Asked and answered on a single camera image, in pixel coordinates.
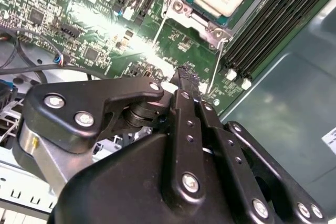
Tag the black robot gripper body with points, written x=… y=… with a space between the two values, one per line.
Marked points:
x=118 y=187

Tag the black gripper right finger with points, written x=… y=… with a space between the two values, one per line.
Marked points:
x=244 y=179

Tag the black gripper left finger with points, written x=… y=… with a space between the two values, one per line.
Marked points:
x=78 y=98

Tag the metal socket cover frame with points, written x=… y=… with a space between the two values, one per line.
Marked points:
x=165 y=73

